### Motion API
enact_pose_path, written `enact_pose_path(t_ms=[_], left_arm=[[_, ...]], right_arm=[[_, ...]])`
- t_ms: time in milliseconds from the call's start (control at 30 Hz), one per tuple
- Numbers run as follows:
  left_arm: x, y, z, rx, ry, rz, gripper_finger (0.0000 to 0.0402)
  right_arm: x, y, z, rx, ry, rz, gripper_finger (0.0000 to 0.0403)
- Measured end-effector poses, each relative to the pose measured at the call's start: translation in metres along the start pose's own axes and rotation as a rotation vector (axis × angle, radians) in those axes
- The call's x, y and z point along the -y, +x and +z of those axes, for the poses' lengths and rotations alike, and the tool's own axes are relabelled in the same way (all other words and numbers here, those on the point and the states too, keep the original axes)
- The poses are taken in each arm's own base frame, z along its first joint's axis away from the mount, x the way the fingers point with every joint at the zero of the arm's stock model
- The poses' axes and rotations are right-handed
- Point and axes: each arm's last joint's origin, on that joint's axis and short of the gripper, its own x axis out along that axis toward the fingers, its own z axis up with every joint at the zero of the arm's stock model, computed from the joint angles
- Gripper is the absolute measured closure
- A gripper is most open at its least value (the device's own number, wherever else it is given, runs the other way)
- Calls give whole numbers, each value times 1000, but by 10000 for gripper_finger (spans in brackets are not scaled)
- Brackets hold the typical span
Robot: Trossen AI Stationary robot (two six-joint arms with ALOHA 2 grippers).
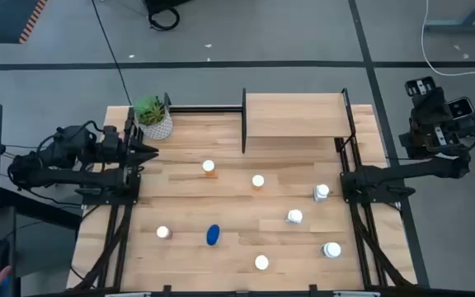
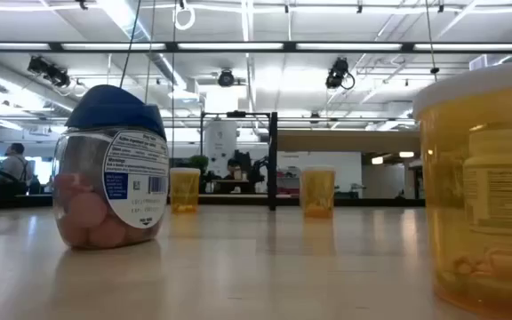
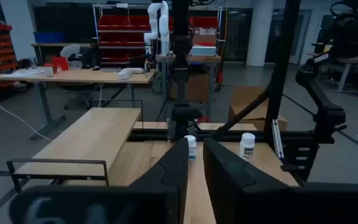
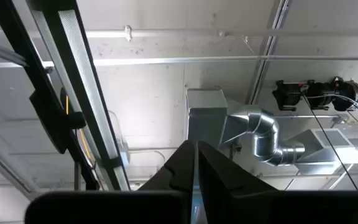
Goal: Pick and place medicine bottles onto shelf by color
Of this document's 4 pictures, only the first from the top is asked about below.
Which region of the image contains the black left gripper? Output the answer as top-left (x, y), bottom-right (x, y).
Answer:
top-left (96, 125), bottom-right (159, 167)

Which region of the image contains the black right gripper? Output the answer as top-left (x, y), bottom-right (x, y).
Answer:
top-left (398, 76), bottom-right (462, 160)

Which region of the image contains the pink bottle with white cap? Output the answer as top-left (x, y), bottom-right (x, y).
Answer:
top-left (156, 224), bottom-right (173, 241)

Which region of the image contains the clear bottle with blue cap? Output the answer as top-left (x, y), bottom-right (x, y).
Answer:
top-left (205, 224), bottom-right (222, 248)

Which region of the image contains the white labelled medicine bottle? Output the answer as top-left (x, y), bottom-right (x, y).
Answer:
top-left (313, 183), bottom-right (331, 203)
top-left (285, 209), bottom-right (304, 226)
top-left (322, 241), bottom-right (342, 259)

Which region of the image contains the potted plant in patterned pot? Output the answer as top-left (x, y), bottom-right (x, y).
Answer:
top-left (133, 95), bottom-right (174, 141)

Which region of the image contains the grey metal furniture base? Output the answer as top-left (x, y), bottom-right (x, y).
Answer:
top-left (422, 0), bottom-right (475, 34)

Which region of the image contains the black equipment box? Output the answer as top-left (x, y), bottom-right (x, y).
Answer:
top-left (144, 0), bottom-right (193, 10)

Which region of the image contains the dark mat orange striped border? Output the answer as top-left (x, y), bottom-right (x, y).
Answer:
top-left (0, 0), bottom-right (49, 45)

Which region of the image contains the black metal table frame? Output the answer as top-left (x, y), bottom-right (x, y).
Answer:
top-left (66, 105), bottom-right (418, 297)

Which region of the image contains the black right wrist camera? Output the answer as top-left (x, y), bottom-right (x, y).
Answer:
top-left (446, 96), bottom-right (475, 125)

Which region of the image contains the black metal rail frame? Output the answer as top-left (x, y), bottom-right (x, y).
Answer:
top-left (163, 92), bottom-right (246, 114)

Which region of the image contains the white floor cable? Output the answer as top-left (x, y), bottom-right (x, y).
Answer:
top-left (421, 0), bottom-right (475, 78)

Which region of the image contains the thin black floor cable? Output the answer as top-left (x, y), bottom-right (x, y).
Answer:
top-left (91, 0), bottom-right (133, 106)

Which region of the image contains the black cable loop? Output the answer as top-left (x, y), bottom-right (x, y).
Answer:
top-left (147, 7), bottom-right (181, 32)

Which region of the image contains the wooden shelf with black frame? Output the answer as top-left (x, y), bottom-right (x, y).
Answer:
top-left (240, 87), bottom-right (357, 154)

